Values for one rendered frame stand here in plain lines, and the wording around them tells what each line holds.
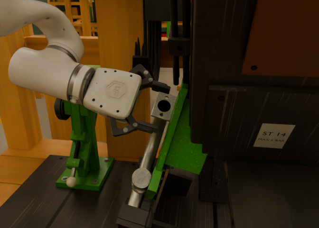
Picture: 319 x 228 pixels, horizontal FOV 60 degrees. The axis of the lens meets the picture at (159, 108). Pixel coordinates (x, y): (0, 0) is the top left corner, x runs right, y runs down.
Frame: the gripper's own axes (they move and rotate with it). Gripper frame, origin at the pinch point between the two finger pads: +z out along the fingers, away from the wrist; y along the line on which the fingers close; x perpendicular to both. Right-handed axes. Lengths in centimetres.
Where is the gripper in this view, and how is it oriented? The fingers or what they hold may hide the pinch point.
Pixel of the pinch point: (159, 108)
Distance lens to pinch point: 58.1
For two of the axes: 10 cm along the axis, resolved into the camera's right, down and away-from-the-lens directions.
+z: 9.6, 2.9, -0.3
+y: 2.8, -8.9, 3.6
